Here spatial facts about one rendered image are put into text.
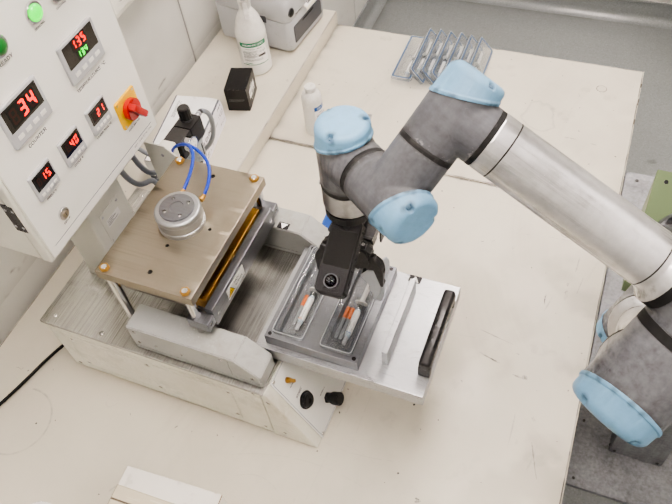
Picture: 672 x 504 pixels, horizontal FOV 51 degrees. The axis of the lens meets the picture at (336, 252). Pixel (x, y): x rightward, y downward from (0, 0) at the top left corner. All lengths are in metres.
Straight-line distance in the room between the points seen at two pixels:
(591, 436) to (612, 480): 0.13
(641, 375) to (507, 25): 2.70
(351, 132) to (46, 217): 0.50
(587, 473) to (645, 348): 1.27
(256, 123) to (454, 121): 1.06
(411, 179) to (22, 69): 0.54
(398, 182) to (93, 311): 0.74
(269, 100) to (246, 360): 0.89
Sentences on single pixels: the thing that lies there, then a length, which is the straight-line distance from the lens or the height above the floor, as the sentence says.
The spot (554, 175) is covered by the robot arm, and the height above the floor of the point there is 1.39.
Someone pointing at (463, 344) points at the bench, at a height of 0.75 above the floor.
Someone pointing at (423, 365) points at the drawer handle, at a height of 1.01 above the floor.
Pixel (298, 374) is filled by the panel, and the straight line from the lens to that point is 1.27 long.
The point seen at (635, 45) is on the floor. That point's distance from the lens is 3.45.
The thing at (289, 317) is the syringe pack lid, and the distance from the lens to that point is 1.18.
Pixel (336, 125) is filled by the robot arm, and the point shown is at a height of 1.39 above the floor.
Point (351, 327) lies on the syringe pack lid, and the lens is 1.16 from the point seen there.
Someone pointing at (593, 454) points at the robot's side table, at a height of 0.01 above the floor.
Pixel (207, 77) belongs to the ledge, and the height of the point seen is 0.79.
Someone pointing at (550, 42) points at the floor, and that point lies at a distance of 3.40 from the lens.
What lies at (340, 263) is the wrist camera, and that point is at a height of 1.20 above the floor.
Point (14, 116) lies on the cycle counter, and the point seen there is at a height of 1.39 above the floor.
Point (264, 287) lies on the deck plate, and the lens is 1.32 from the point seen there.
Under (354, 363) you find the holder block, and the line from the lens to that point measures 1.14.
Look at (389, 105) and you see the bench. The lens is 1.90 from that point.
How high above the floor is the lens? 1.99
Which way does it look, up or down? 52 degrees down
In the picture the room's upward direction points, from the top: 8 degrees counter-clockwise
